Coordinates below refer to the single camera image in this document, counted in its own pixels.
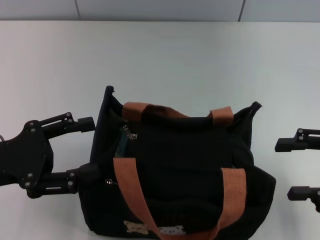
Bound black food bag brown straps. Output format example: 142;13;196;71
78;85;277;240

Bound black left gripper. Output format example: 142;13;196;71
0;112;100;200

